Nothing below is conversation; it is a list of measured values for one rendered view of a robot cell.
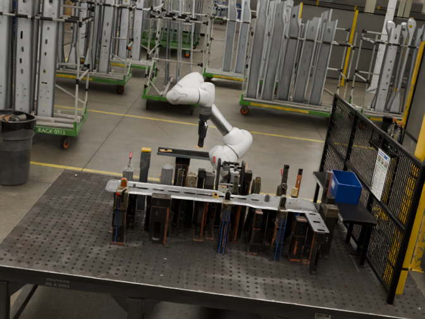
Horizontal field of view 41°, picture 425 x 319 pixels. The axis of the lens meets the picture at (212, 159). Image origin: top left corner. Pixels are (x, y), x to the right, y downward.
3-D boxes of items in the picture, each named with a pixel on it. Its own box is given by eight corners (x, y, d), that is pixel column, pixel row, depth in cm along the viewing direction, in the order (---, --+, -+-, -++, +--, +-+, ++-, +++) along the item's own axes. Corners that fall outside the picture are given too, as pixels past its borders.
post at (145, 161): (135, 211, 403) (140, 152, 390) (135, 207, 411) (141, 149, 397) (145, 212, 404) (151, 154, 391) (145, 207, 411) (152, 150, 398)
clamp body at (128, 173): (116, 220, 385) (120, 171, 374) (117, 214, 395) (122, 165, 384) (129, 221, 386) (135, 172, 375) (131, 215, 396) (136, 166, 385)
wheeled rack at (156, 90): (197, 117, 983) (210, 14, 929) (140, 110, 980) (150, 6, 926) (200, 95, 1165) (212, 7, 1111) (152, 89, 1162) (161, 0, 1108)
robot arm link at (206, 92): (209, 103, 391) (191, 102, 385) (212, 81, 387) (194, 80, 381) (215, 107, 382) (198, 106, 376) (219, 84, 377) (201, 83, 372)
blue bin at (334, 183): (334, 201, 380) (338, 183, 376) (327, 185, 409) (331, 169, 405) (358, 205, 380) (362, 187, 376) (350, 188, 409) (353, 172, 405)
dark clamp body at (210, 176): (196, 227, 391) (203, 175, 380) (196, 219, 404) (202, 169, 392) (212, 229, 392) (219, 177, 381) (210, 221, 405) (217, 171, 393)
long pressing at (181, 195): (104, 192, 354) (104, 190, 353) (108, 180, 375) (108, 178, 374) (319, 214, 365) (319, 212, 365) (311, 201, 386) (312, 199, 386)
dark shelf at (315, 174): (342, 223, 353) (343, 219, 352) (312, 175, 439) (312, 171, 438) (376, 226, 355) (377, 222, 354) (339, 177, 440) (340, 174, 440)
